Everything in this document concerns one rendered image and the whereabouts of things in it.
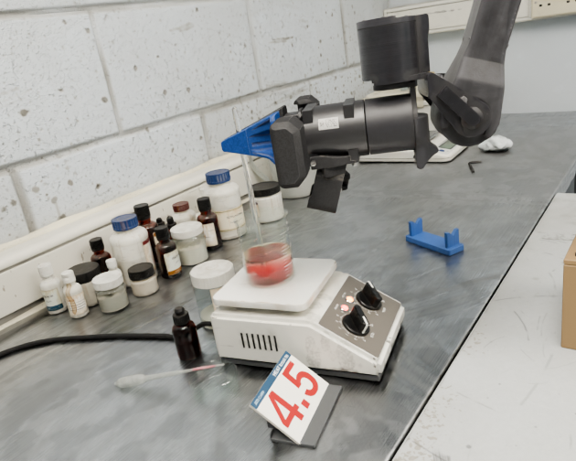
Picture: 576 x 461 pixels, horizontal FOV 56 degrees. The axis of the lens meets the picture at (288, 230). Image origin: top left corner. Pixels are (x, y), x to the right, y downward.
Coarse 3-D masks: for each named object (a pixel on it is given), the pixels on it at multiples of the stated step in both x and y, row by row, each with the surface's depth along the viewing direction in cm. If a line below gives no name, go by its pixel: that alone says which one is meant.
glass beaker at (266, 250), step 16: (272, 208) 65; (240, 224) 64; (272, 224) 60; (240, 240) 62; (256, 240) 60; (272, 240) 61; (288, 240) 62; (256, 256) 61; (272, 256) 61; (288, 256) 62; (256, 272) 62; (272, 272) 62; (288, 272) 63
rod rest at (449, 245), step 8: (416, 224) 91; (416, 232) 91; (424, 232) 92; (448, 232) 84; (456, 232) 84; (408, 240) 91; (416, 240) 89; (424, 240) 89; (432, 240) 88; (440, 240) 88; (448, 240) 84; (456, 240) 85; (432, 248) 86; (440, 248) 85; (448, 248) 84; (456, 248) 84
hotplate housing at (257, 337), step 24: (336, 288) 64; (216, 312) 63; (240, 312) 62; (264, 312) 61; (288, 312) 60; (312, 312) 60; (216, 336) 63; (240, 336) 62; (264, 336) 61; (288, 336) 59; (312, 336) 58; (336, 336) 57; (240, 360) 64; (264, 360) 62; (312, 360) 59; (336, 360) 58; (360, 360) 57; (384, 360) 58
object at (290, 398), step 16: (288, 368) 57; (304, 368) 58; (272, 384) 54; (288, 384) 55; (304, 384) 56; (320, 384) 57; (272, 400) 53; (288, 400) 54; (304, 400) 55; (272, 416) 51; (288, 416) 52; (304, 416) 53
